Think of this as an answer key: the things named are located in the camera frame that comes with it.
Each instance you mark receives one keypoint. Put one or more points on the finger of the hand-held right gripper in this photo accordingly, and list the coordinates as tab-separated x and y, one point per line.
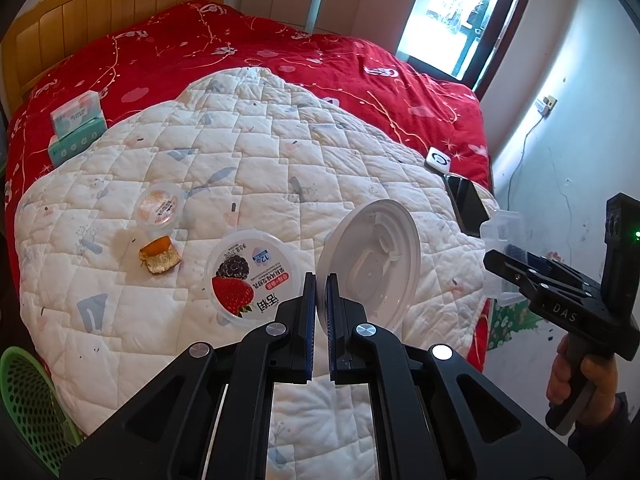
510	272
547	262

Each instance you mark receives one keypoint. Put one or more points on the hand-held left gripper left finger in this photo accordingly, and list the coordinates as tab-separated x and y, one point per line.
310	327

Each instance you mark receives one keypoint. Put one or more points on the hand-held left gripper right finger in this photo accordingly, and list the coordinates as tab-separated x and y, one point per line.
331	330

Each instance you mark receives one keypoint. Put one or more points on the clear rectangular plastic container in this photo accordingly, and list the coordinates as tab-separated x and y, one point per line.
500	230

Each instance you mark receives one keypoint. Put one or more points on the white round plastic lid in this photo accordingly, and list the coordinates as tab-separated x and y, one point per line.
370	260

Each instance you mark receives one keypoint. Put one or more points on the green plastic mesh basket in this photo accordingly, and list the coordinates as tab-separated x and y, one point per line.
30	405

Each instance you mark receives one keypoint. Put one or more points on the person's right forearm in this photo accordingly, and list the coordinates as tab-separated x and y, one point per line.
605	432

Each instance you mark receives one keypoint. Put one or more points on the person's right hand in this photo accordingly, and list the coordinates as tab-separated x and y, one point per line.
602	382

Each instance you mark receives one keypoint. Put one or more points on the black phone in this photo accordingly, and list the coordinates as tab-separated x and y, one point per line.
467	202

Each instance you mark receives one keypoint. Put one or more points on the berry label yogurt tub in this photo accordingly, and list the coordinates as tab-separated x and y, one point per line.
245	272

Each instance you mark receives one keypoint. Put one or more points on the small white square device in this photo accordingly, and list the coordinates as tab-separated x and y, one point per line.
438	160

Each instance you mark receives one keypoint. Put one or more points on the orange cake piece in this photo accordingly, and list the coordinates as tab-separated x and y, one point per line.
160	256

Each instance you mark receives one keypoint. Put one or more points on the white quilted blanket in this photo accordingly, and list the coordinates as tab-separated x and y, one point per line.
250	160

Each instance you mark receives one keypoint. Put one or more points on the small clear pudding cup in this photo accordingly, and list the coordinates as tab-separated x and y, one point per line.
159	205

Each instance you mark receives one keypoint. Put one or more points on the bright window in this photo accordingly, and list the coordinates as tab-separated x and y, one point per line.
450	15

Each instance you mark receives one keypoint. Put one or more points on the red printed blanket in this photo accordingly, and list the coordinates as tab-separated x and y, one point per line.
300	50

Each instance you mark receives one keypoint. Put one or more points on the teal tissue pack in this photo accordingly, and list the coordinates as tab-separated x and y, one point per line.
75	147

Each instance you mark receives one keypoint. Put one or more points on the pale green tissue pack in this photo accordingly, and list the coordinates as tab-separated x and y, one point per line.
75	112

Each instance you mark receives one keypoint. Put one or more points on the wooden bed headboard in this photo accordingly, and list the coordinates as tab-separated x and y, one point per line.
90	10

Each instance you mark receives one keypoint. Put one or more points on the flower wall sticker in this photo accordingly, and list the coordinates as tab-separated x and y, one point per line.
515	327

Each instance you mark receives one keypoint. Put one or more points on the wall power socket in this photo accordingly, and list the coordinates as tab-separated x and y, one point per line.
546	104

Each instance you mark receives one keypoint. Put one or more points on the dark brown door frame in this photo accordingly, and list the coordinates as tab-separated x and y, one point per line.
515	25

